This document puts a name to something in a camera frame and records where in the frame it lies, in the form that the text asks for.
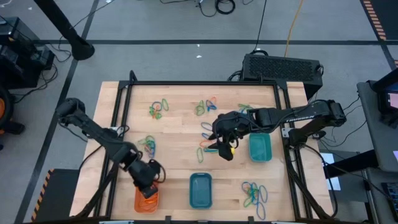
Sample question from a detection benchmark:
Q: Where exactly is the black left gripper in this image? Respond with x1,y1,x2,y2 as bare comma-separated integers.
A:
126,157,166,200

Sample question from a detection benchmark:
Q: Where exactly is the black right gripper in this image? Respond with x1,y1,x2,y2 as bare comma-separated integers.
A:
207,111,259,162

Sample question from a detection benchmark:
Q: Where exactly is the orange plastic basket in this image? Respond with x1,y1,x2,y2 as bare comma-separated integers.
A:
134,183,160,214

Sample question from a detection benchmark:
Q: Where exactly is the light teal plastic basket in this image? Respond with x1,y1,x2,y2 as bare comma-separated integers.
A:
248,133,273,163

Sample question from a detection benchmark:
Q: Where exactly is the dark teal plastic basket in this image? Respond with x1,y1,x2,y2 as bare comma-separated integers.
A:
188,172,213,210

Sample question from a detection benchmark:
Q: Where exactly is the black computer case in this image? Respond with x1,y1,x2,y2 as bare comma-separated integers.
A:
241,53,324,101

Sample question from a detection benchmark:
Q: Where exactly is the black hazard-striped floor mat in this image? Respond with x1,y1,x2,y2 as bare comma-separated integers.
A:
359,0,398,42
30,167,81,223

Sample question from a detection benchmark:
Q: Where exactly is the black desk foot bar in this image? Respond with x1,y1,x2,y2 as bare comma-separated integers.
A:
322,149,379,179

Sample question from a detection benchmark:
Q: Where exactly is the black orange mobile base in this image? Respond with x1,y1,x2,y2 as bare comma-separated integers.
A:
0,86,26,152

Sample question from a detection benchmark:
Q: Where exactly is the black pole with round base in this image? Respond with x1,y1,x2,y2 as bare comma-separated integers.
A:
32,0,96,62

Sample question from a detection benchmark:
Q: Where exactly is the dark grey desk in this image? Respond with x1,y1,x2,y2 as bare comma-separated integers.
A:
362,167,398,224

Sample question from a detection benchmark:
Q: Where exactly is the black monitor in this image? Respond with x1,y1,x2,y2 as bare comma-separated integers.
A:
371,67,398,129

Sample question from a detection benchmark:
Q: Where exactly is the black keyboard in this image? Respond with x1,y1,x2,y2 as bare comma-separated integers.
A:
381,181,398,216

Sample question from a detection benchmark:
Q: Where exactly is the black equipment cart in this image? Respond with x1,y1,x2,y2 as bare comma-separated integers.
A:
0,16,56,90

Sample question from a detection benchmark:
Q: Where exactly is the black metal table frame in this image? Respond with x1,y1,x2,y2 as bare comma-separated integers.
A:
74,70,335,224

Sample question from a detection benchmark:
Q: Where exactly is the black power cable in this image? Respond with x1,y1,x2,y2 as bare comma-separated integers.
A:
250,0,269,56

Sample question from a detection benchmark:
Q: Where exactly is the coiled black cable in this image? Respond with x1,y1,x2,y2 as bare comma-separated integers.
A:
195,0,237,18

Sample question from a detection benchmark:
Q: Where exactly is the yellow cable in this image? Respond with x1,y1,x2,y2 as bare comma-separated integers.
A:
284,0,305,58

